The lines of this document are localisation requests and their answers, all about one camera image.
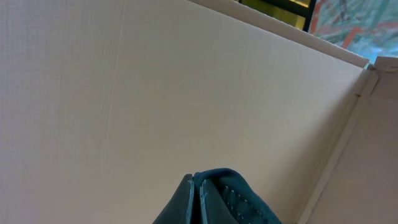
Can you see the black shorts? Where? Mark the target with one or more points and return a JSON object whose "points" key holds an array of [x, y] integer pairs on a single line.
{"points": [[242, 202]]}

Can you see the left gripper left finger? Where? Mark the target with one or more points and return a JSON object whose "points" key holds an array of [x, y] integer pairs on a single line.
{"points": [[179, 208]]}

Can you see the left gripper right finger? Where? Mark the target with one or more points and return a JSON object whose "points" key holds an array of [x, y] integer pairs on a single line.
{"points": [[212, 206]]}

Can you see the beige cardboard panel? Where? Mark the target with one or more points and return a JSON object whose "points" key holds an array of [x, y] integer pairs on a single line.
{"points": [[107, 105]]}

